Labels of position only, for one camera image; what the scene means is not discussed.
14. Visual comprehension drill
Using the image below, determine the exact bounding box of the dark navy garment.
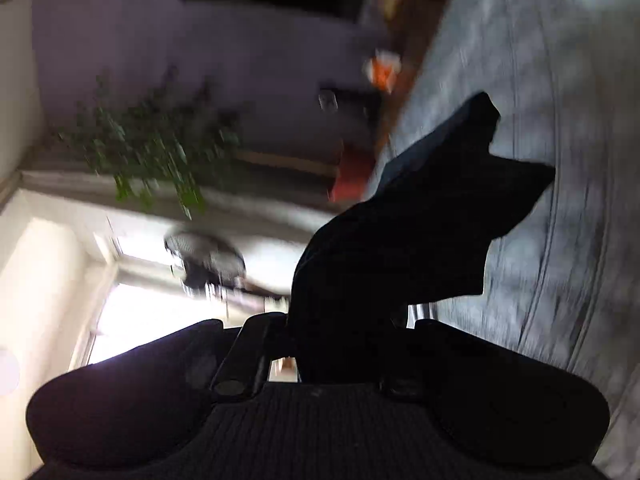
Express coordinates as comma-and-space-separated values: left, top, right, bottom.
288, 92, 555, 385

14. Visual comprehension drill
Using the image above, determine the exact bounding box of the standing fan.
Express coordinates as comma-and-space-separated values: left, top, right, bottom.
164, 230, 288, 301

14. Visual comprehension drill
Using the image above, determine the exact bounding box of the red plant pot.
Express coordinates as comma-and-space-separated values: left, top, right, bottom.
329, 142, 375, 203

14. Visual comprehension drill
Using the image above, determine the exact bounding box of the potted tree plant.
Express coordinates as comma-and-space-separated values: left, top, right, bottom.
56, 64, 342, 221

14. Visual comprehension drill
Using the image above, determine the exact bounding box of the black speaker device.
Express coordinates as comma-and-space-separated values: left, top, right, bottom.
317, 84, 383, 132

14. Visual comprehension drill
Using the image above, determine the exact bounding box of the orange tissue pack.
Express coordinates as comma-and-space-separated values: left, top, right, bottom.
362, 50, 402, 93

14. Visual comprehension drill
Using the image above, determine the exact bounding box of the wooden tv stand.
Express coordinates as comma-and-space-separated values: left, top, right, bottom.
375, 0, 448, 153

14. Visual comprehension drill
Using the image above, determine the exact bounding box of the grey quilted bed cover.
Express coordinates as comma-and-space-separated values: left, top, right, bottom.
382, 0, 639, 479

